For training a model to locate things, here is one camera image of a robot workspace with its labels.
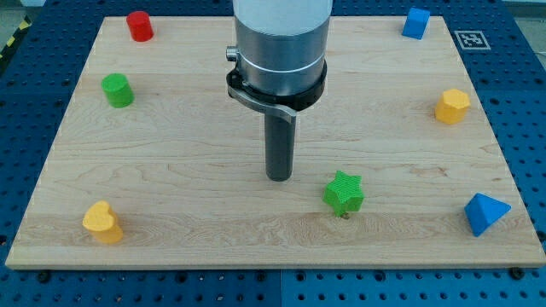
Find fiducial marker tag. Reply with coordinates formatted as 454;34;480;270
455;30;491;50

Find wooden board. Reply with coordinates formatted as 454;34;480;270
6;16;545;270

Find yellow heart block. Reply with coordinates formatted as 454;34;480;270
82;200;124;244

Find blue triangle block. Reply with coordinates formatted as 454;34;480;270
464;193;512;237

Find blue cube block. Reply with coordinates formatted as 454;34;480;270
402;8;431;40

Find yellow hexagon block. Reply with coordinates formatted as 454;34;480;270
434;89;471;125

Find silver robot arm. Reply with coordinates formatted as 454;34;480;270
225;0;333;182

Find green star block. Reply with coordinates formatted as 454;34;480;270
322;171;365;217

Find red cylinder block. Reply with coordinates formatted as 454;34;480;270
126;11;154;42

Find black clamp ring with lever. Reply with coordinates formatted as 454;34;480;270
226;61;328;124

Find green cylinder block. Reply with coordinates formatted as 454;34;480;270
101;72;134;108

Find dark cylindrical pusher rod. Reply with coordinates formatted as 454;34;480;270
264;115;296;182

